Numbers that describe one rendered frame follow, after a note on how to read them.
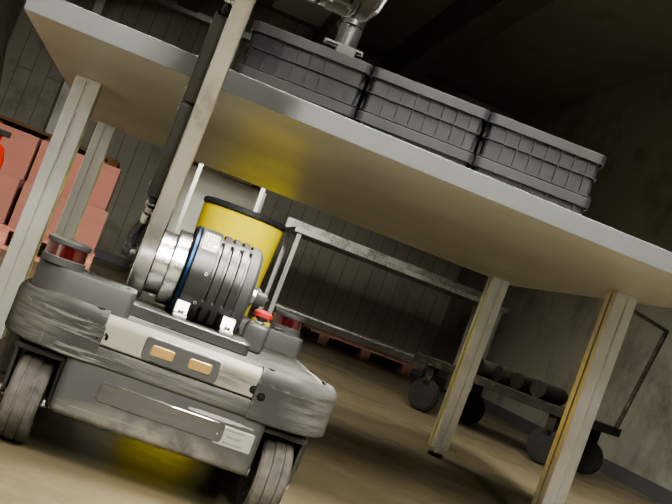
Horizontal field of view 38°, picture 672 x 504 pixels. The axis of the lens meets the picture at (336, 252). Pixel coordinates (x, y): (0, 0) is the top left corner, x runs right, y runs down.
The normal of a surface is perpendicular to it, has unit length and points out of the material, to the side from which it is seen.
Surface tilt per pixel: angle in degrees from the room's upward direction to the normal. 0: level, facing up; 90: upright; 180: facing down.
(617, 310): 90
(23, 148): 90
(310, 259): 90
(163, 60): 90
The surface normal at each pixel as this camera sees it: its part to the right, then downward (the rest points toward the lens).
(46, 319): -0.26, -0.15
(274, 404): 0.21, 0.03
